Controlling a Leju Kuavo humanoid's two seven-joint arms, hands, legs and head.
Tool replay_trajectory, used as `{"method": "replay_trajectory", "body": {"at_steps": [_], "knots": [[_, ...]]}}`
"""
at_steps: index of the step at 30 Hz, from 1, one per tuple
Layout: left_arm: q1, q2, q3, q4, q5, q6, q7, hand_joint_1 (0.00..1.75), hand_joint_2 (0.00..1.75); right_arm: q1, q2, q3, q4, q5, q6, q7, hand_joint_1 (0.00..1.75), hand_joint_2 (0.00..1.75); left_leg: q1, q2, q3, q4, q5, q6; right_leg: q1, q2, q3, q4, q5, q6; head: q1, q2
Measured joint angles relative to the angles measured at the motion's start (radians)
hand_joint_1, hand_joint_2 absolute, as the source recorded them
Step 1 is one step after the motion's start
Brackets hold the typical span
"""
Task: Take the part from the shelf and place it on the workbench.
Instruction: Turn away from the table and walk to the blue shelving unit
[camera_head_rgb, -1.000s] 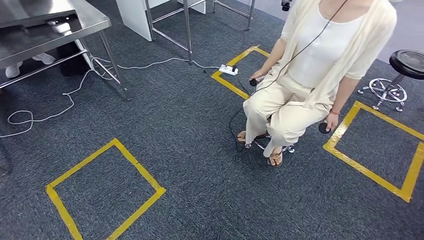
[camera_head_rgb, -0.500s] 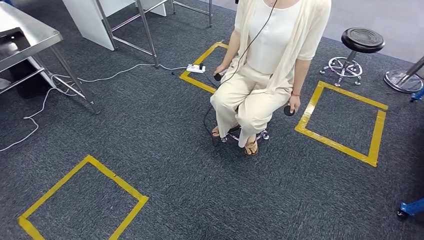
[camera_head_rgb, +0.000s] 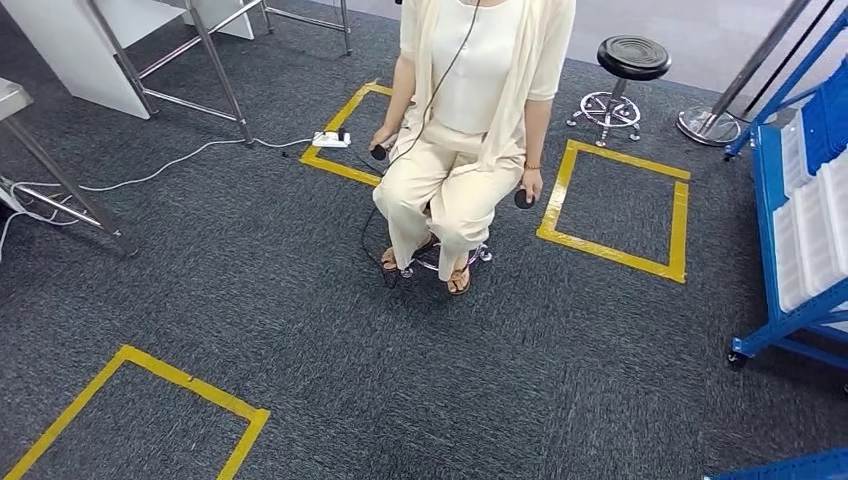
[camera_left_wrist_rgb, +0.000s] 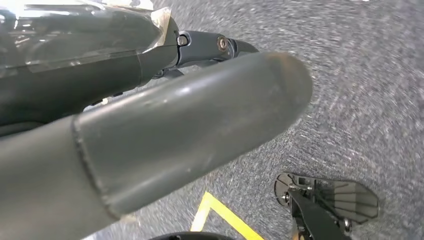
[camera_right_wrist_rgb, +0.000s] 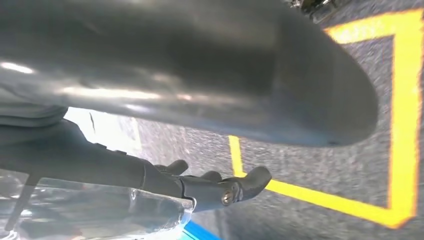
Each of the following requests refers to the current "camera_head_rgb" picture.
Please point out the blue plastic bin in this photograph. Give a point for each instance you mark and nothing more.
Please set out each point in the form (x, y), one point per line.
(828, 112)

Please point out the yellow floor tape square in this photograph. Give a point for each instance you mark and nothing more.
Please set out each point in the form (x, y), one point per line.
(338, 119)
(680, 225)
(192, 384)

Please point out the black round controller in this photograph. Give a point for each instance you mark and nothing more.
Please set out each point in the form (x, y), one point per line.
(378, 153)
(523, 200)

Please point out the person's right hand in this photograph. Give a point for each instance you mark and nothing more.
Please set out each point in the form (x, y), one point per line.
(383, 139)

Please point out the person's right forearm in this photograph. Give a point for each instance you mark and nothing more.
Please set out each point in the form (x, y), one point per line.
(397, 106)

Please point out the black round stool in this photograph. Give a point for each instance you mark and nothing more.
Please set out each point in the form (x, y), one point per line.
(632, 56)

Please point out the white plastic bin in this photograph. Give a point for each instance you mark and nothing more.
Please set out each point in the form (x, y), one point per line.
(821, 232)
(794, 152)
(787, 265)

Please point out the person's left hand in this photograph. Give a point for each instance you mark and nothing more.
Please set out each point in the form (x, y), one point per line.
(532, 182)

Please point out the white cabinet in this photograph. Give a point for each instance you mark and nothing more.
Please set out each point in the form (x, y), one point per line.
(66, 53)

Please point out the person's left forearm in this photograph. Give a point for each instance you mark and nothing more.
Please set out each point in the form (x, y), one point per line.
(535, 146)

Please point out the white power adapter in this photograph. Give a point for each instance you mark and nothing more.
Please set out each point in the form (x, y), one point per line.
(328, 140)

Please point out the person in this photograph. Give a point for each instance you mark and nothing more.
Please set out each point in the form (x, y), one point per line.
(477, 79)

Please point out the chrome swivel stool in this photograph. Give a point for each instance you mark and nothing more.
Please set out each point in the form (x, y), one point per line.
(484, 254)

